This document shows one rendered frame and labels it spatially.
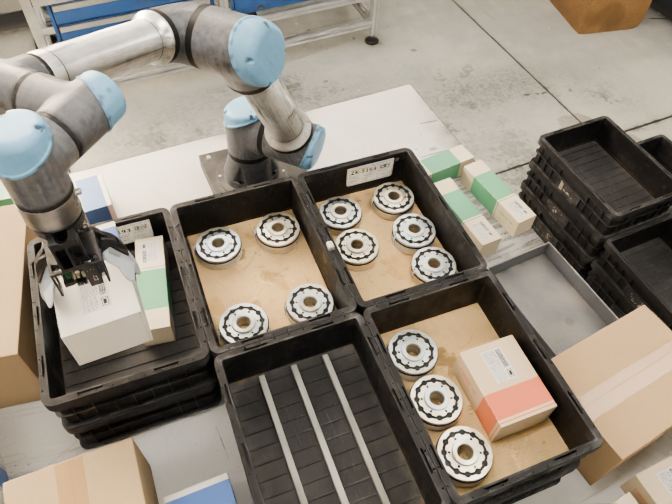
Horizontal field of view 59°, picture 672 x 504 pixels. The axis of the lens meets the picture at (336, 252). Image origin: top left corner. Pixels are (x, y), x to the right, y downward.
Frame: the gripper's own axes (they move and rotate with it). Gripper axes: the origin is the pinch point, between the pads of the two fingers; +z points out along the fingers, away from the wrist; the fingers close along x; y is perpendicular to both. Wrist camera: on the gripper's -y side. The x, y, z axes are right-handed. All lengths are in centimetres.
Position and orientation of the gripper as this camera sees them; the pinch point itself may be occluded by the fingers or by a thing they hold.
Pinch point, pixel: (94, 284)
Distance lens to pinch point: 105.8
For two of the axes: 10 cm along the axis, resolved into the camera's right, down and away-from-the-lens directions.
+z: -0.4, 6.0, 8.0
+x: 9.1, -3.1, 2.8
